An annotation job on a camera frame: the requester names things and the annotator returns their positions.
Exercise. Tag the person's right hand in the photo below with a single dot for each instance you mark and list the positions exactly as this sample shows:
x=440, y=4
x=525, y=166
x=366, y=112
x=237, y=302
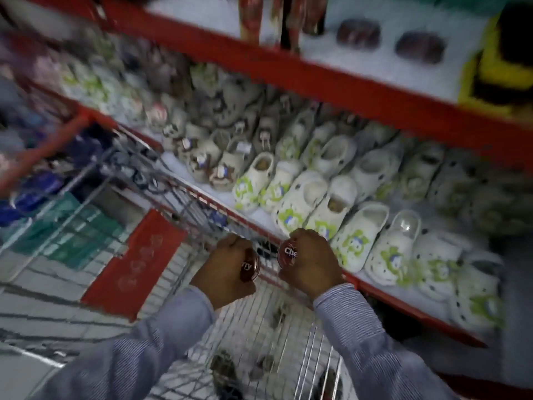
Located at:
x=316, y=262

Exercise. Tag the person's left hand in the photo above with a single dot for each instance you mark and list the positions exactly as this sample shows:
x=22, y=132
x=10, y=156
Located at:
x=220, y=279

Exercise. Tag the person's right forearm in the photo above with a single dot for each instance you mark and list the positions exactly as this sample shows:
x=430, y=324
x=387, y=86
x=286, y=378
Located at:
x=374, y=354

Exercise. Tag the person's left forearm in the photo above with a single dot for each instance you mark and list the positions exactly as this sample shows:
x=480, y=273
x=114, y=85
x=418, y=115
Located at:
x=137, y=354

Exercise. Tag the red cart panel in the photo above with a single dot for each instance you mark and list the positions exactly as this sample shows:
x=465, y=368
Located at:
x=133, y=266

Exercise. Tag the person's left leg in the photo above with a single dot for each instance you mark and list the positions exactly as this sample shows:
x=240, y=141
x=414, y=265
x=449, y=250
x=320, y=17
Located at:
x=225, y=370

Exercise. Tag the person's leg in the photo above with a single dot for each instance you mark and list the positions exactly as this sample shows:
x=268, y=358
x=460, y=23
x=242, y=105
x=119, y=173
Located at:
x=329, y=385
x=225, y=370

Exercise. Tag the person's right leg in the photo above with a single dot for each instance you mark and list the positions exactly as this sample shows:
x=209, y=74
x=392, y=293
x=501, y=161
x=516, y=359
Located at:
x=329, y=385

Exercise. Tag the orange cap polish bottle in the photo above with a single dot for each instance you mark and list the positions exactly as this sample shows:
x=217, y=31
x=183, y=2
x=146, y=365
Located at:
x=250, y=18
x=295, y=20

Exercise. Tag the dark brown polish bottle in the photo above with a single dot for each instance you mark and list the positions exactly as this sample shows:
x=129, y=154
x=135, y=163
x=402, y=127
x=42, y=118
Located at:
x=315, y=16

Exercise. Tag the blue price tag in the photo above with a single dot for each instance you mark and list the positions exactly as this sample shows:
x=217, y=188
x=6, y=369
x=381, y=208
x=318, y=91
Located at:
x=218, y=219

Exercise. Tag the row of white green clogs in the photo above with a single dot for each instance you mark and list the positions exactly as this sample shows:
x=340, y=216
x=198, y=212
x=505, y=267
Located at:
x=300, y=199

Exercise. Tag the stack of teal packets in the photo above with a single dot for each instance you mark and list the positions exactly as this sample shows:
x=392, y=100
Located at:
x=75, y=233

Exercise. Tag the stack of blue purple packets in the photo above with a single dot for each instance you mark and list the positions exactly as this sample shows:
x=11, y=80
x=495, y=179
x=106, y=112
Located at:
x=29, y=195

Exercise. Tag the stack of yellow black boxes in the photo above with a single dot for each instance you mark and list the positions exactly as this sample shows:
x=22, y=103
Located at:
x=499, y=70

